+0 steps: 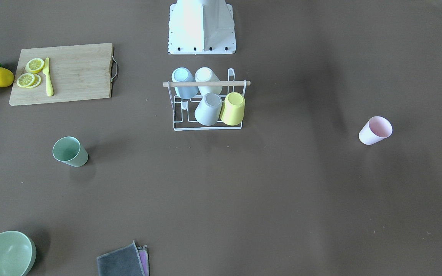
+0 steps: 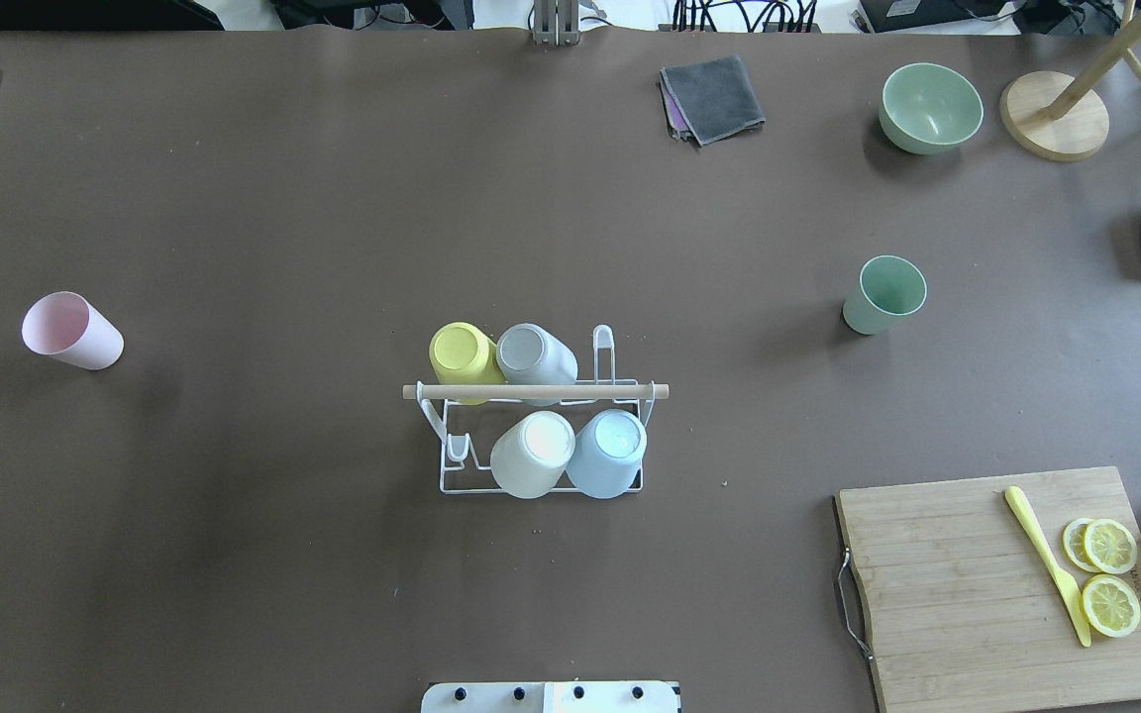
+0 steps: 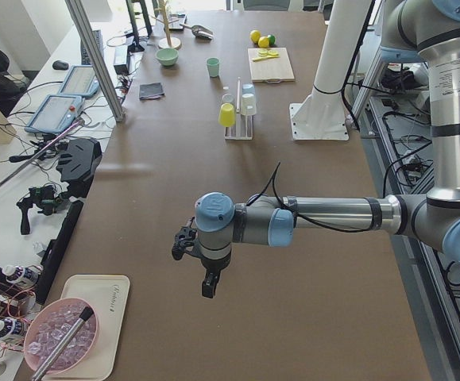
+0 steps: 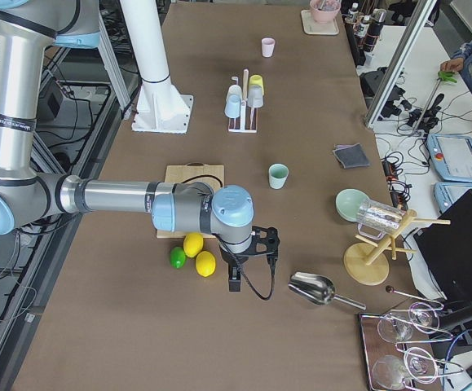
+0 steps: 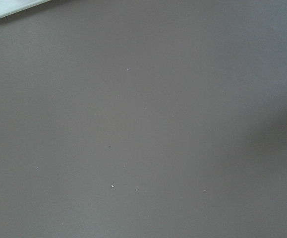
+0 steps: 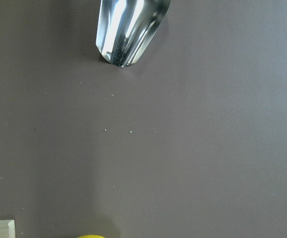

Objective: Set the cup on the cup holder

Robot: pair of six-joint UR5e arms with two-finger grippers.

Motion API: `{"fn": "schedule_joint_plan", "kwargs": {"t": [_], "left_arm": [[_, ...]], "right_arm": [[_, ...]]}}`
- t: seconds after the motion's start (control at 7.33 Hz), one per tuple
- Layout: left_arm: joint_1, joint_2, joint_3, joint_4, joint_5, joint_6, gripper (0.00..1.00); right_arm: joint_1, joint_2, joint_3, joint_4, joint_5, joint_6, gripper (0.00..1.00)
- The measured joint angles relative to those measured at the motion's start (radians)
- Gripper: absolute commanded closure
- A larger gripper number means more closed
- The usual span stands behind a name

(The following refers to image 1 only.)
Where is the mint green cup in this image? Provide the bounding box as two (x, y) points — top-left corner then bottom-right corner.
(52, 136), (88, 167)

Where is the lemon slice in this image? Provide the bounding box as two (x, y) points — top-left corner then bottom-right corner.
(26, 74), (42, 89)
(25, 58), (45, 74)
(16, 73), (36, 88)

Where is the yellow plastic knife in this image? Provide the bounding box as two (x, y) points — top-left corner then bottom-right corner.
(42, 57), (54, 97)

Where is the pink cloth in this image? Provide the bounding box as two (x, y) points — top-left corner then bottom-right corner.
(137, 246), (150, 276)

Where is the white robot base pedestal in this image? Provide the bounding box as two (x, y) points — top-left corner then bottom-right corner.
(167, 0), (237, 55)

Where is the lemon slice top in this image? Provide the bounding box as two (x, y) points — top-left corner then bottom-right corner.
(25, 58), (45, 74)

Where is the cream white cup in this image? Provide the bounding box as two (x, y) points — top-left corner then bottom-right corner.
(194, 67), (223, 96)

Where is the pink cup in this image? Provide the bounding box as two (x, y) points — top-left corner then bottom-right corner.
(358, 116), (393, 145)

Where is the yellow cup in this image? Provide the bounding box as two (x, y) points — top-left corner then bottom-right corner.
(220, 92), (245, 126)

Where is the white wire cup rack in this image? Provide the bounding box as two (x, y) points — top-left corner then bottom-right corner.
(163, 67), (251, 131)

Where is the light blue cup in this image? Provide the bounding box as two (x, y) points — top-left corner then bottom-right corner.
(172, 67), (199, 100)

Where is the grey cloth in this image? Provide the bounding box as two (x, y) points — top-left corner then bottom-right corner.
(97, 242), (142, 276)

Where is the wooden cutting board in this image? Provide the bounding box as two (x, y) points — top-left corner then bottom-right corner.
(9, 43), (114, 105)

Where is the grey cup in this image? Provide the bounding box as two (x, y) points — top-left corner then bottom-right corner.
(195, 93), (223, 126)

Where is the green bowl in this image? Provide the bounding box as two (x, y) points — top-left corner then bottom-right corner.
(0, 231), (36, 276)

